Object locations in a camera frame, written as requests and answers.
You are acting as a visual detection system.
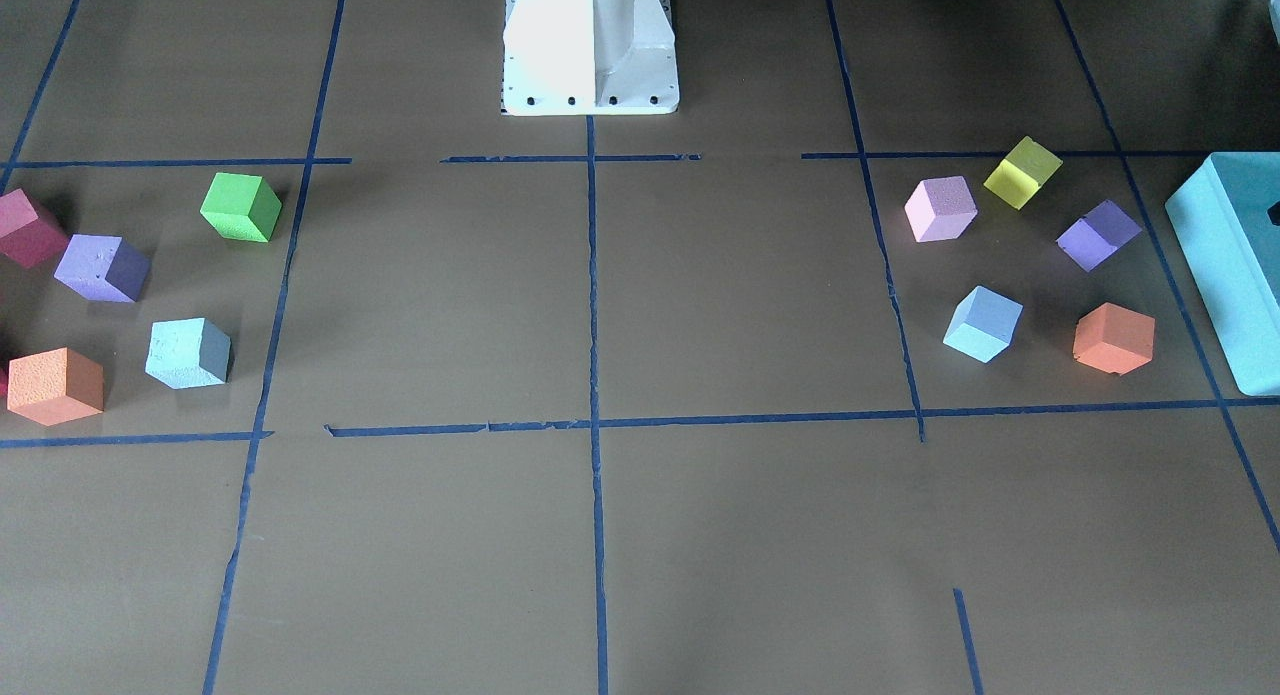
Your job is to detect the yellow foam block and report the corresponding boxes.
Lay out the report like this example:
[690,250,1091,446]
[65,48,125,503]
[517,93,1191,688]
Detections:
[984,136,1062,209]

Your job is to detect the orange foam block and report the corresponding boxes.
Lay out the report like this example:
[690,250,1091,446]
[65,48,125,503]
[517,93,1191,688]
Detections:
[6,347,105,426]
[1071,303,1156,375]

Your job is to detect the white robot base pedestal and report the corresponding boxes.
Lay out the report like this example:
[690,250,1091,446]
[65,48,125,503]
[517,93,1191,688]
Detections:
[500,0,680,116]

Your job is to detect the light blue foam block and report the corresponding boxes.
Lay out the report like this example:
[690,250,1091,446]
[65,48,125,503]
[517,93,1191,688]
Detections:
[143,317,230,389]
[943,285,1023,363]

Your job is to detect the teal plastic bin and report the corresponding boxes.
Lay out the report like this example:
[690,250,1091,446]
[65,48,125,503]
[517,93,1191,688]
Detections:
[1166,152,1279,395]

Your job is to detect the pink foam block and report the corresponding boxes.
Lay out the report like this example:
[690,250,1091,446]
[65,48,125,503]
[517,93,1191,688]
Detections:
[904,175,979,243]

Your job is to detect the dark red foam block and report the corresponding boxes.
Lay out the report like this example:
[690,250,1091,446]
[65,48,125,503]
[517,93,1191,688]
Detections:
[1,188,70,268]

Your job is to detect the green foam block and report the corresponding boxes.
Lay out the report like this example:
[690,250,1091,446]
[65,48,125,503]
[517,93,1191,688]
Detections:
[198,172,282,243]

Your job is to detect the purple foam block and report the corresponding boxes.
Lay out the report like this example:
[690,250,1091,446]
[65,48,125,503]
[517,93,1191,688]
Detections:
[54,234,151,303]
[1056,200,1142,273]

